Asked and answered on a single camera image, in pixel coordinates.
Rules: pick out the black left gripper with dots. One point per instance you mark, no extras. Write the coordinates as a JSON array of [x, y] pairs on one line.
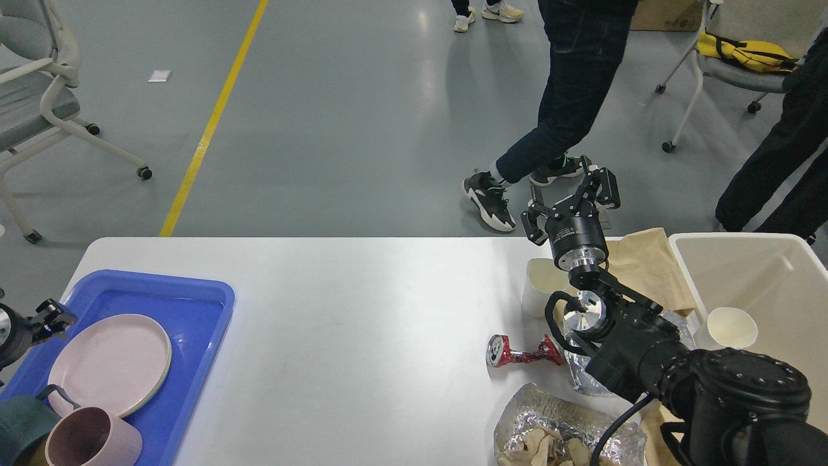
[[19, 332]]

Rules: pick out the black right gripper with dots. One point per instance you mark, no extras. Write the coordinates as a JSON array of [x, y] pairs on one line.
[[575, 231]]

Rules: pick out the pink plate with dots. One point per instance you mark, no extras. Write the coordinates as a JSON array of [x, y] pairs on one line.
[[87, 367]]

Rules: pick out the brown paper bag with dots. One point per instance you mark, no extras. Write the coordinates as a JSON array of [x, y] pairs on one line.
[[645, 262]]

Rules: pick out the dark teal mug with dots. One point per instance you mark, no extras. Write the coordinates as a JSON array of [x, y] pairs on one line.
[[26, 422]]

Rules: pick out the pink mug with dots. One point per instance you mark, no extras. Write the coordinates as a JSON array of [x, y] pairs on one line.
[[93, 436]]

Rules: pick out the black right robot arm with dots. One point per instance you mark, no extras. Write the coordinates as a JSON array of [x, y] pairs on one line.
[[731, 406]]

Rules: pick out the white paper cup on table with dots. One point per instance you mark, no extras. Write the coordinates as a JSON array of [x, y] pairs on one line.
[[542, 279]]

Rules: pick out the yellow plate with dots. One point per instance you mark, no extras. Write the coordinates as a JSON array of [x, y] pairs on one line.
[[144, 361]]

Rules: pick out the blue plastic tray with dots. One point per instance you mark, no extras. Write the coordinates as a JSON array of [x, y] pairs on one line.
[[194, 313]]

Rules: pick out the crushed red soda can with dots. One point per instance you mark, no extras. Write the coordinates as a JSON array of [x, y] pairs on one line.
[[499, 352]]

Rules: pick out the person in black sneakers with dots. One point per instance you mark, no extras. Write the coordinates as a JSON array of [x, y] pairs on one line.
[[587, 44]]

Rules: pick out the crumpled silver foil bag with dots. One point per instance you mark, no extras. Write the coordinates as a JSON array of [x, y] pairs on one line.
[[584, 384]]

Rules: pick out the white paper cup in bin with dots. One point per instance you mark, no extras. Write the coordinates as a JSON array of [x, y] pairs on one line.
[[726, 327]]

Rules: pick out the grey chair right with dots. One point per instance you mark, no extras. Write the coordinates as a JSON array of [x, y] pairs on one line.
[[789, 24]]

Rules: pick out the white plastic bin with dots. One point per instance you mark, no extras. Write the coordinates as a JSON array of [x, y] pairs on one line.
[[780, 282]]

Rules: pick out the crumpled aluminium foil front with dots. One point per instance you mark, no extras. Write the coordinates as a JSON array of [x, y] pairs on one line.
[[531, 407]]

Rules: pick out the cardboard box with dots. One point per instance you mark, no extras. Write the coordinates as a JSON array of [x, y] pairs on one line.
[[671, 16]]

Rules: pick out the person in black canvas shoes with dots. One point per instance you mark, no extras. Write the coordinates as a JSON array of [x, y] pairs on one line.
[[799, 133]]

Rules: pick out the brown crumpled paper in foil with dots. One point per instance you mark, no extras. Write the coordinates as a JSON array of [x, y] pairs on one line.
[[540, 446]]

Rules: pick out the yellow backpack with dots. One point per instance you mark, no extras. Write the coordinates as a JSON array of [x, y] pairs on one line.
[[749, 54]]

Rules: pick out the grey office chair left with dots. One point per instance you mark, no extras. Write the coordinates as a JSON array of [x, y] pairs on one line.
[[39, 108]]

